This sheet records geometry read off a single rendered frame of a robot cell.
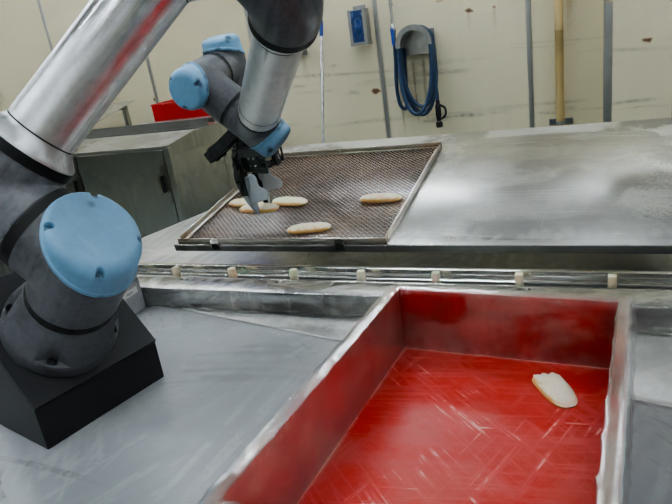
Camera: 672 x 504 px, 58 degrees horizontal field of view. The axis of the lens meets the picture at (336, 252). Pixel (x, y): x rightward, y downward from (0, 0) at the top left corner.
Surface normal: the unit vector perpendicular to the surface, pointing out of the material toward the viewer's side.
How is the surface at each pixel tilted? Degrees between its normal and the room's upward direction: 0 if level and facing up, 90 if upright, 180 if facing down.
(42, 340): 96
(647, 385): 0
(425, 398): 0
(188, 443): 0
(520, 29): 90
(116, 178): 90
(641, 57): 90
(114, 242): 54
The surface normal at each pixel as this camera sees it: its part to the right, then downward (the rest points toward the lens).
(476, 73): -0.38, 0.36
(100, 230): 0.59, -0.49
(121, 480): -0.14, -0.94
